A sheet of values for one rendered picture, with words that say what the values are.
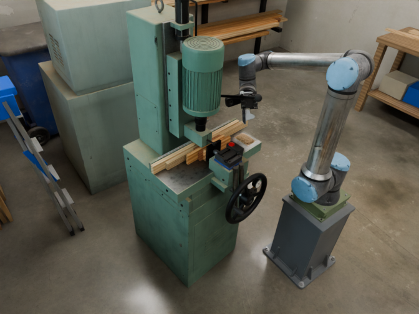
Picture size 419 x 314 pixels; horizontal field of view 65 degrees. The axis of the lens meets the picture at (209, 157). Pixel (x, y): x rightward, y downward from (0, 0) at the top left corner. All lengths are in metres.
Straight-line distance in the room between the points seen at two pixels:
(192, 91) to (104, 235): 1.44
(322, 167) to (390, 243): 1.31
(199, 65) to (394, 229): 2.10
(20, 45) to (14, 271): 1.66
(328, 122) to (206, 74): 0.56
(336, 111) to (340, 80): 0.14
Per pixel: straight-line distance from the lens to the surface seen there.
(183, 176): 1.58
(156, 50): 1.53
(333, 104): 1.47
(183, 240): 1.87
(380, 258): 2.71
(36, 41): 3.07
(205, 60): 1.37
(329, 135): 1.54
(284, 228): 2.19
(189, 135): 1.67
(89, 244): 2.53
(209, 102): 1.47
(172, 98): 1.61
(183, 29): 1.48
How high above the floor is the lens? 1.98
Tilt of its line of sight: 40 degrees down
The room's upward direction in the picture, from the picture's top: 3 degrees clockwise
